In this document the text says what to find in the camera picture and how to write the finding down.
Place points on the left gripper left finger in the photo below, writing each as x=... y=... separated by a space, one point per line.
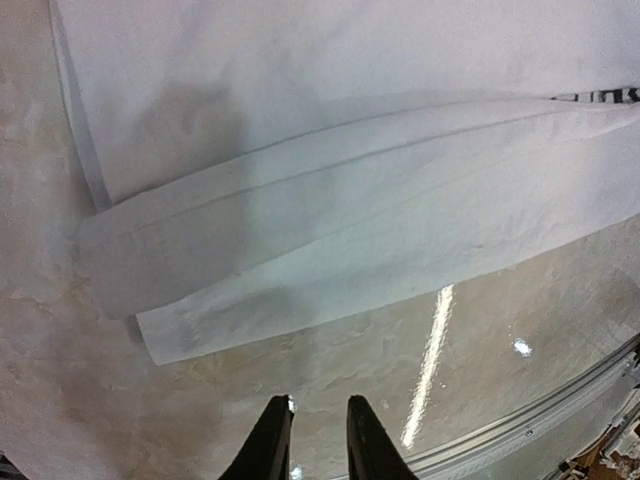
x=266 y=451

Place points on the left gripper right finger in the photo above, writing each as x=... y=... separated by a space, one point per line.
x=371 y=453

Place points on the white green raglan t-shirt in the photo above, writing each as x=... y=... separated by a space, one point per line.
x=261 y=167

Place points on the aluminium front rail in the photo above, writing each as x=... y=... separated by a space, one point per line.
x=492 y=443

